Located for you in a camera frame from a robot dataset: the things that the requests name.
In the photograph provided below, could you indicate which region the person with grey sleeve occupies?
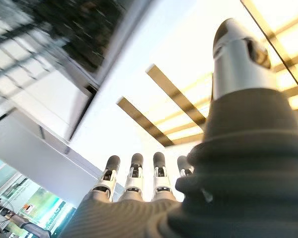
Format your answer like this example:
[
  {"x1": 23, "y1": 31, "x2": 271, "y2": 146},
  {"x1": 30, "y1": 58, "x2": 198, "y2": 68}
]
[{"x1": 0, "y1": 198, "x2": 52, "y2": 238}]

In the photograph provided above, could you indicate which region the built-in dishwasher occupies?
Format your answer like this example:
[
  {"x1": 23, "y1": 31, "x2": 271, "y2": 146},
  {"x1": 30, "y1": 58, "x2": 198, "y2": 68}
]
[{"x1": 22, "y1": 0, "x2": 134, "y2": 74}]

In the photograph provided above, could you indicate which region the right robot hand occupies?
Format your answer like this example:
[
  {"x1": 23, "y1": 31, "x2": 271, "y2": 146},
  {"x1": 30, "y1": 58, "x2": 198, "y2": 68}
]
[{"x1": 62, "y1": 17, "x2": 298, "y2": 238}]

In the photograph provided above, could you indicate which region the white cabinet door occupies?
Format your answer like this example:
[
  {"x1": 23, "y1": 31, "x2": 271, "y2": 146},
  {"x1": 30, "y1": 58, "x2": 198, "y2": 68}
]
[{"x1": 0, "y1": 71, "x2": 94, "y2": 143}]

